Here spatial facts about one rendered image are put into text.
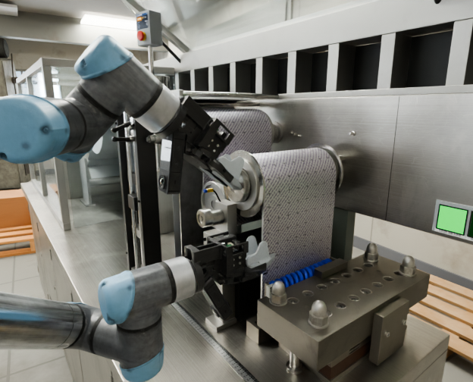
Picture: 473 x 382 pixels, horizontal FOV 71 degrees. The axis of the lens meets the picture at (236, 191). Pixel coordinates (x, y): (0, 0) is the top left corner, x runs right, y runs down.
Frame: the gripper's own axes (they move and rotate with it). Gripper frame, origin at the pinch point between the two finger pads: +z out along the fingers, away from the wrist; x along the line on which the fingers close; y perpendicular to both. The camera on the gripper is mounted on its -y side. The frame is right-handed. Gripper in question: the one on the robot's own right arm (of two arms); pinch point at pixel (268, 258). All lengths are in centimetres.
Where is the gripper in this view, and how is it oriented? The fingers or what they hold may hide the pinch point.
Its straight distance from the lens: 75.8
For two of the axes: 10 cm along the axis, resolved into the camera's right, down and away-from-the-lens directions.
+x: -5.9, -1.9, 7.8
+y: 0.0, -9.7, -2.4
